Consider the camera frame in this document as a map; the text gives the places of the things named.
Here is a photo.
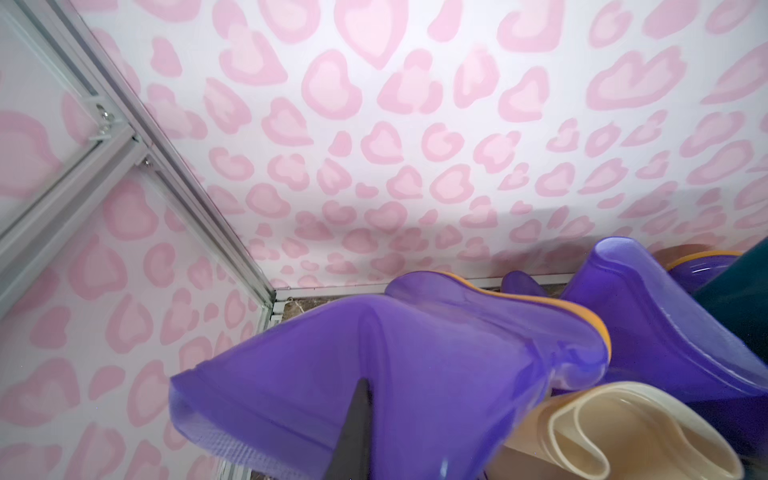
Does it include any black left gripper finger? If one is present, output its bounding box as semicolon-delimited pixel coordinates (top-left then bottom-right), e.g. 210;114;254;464
323;378;374;480

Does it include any purple rain boot lying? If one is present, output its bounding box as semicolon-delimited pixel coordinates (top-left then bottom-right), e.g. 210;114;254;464
500;236;768;403

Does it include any aluminium corner frame post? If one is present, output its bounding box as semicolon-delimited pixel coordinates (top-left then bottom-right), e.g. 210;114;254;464
0;0;283;325

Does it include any dark green rain boot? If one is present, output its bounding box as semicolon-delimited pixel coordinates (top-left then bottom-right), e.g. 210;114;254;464
693;239;767;362

